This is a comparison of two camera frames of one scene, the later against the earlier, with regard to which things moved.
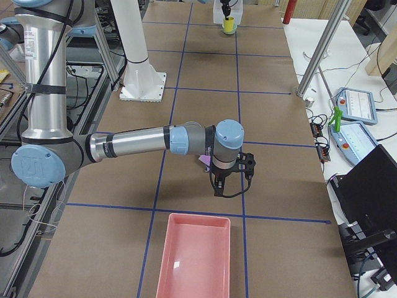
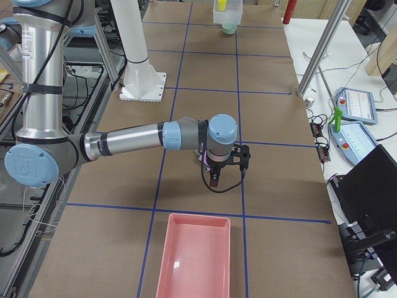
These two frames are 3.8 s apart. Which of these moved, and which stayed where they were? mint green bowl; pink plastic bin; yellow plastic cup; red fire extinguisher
Moved: yellow plastic cup
Stayed: pink plastic bin; red fire extinguisher; mint green bowl
